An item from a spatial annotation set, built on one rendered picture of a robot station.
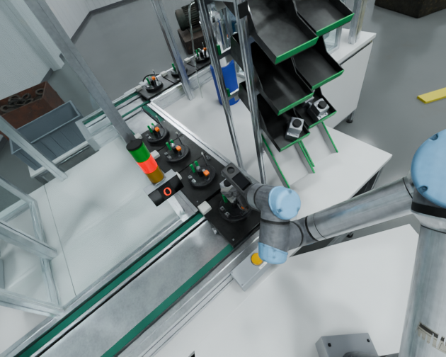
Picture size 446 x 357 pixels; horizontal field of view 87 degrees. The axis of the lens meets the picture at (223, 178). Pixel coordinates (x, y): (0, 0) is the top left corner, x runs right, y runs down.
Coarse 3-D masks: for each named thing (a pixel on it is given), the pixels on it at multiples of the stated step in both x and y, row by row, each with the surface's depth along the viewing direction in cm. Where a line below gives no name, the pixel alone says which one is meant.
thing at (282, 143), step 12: (240, 84) 85; (240, 96) 90; (264, 108) 90; (264, 120) 88; (276, 120) 88; (288, 120) 88; (276, 132) 87; (300, 132) 87; (276, 144) 84; (288, 144) 83
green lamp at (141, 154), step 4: (144, 144) 70; (140, 148) 67; (144, 148) 69; (132, 152) 67; (136, 152) 67; (140, 152) 68; (144, 152) 69; (148, 152) 71; (132, 156) 69; (136, 156) 68; (140, 156) 69; (144, 156) 70; (148, 156) 71; (136, 160) 70; (140, 160) 70; (144, 160) 70
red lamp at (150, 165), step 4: (148, 160) 71; (152, 160) 73; (140, 164) 71; (144, 164) 71; (148, 164) 72; (152, 164) 73; (156, 164) 75; (144, 168) 72; (148, 168) 73; (152, 168) 74; (144, 172) 74; (148, 172) 74
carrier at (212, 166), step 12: (204, 156) 124; (192, 168) 113; (204, 168) 116; (216, 168) 117; (192, 180) 110; (204, 180) 111; (216, 180) 112; (192, 192) 110; (204, 192) 109; (216, 192) 108
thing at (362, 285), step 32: (320, 256) 91; (352, 256) 88; (384, 256) 86; (288, 288) 86; (320, 288) 84; (352, 288) 82; (384, 288) 80; (224, 320) 84; (256, 320) 82; (288, 320) 80; (320, 320) 78; (352, 320) 76; (384, 320) 75; (224, 352) 78; (256, 352) 77; (288, 352) 75; (384, 352) 70
